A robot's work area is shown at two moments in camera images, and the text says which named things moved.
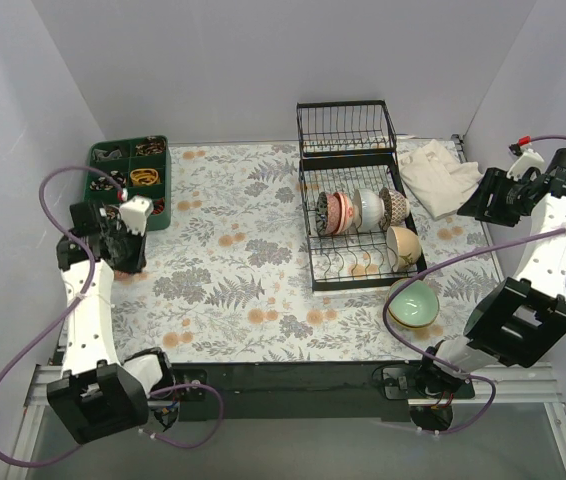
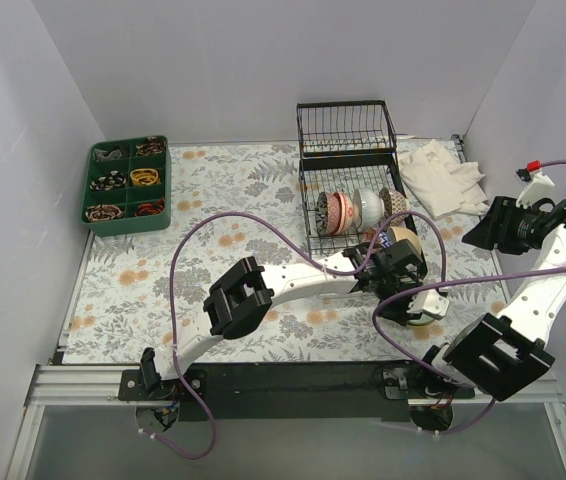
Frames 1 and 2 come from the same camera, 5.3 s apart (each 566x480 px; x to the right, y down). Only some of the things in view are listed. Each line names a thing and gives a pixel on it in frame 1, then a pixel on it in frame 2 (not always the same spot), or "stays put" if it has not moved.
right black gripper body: x=491 y=196 -> x=498 y=226
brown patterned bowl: x=395 y=208 stays put
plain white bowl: x=368 y=209 stays put
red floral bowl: x=339 y=213 stays put
